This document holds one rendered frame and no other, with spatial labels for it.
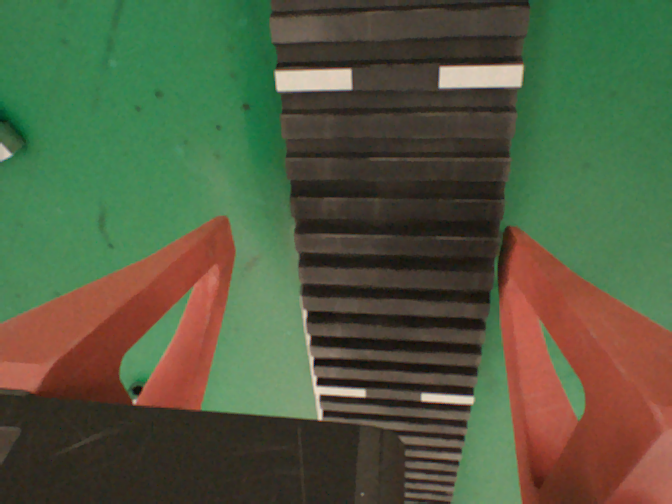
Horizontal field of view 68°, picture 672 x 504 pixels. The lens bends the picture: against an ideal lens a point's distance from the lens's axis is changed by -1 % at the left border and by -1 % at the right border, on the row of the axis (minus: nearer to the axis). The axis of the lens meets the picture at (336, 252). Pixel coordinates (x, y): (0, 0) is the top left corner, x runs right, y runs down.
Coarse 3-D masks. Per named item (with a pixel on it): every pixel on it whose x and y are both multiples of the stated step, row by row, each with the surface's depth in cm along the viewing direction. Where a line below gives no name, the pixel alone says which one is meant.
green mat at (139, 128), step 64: (0, 0) 13; (64, 0) 12; (128, 0) 12; (192, 0) 12; (256, 0) 12; (576, 0) 11; (640, 0) 11; (0, 64) 14; (64, 64) 14; (128, 64) 13; (192, 64) 13; (256, 64) 13; (576, 64) 12; (640, 64) 12; (64, 128) 15; (128, 128) 15; (192, 128) 15; (256, 128) 14; (576, 128) 13; (640, 128) 13; (0, 192) 17; (64, 192) 17; (128, 192) 17; (192, 192) 16; (256, 192) 16; (512, 192) 15; (576, 192) 14; (640, 192) 14; (0, 256) 20; (64, 256) 19; (128, 256) 19; (256, 256) 18; (576, 256) 16; (640, 256) 16; (0, 320) 23; (256, 320) 20; (128, 384) 25; (256, 384) 24; (576, 384) 20; (512, 448) 25
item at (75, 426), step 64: (192, 256) 12; (64, 320) 8; (128, 320) 9; (192, 320) 13; (0, 384) 7; (64, 384) 8; (192, 384) 12; (0, 448) 7; (64, 448) 6; (128, 448) 6; (192, 448) 6; (256, 448) 6; (320, 448) 6; (384, 448) 6
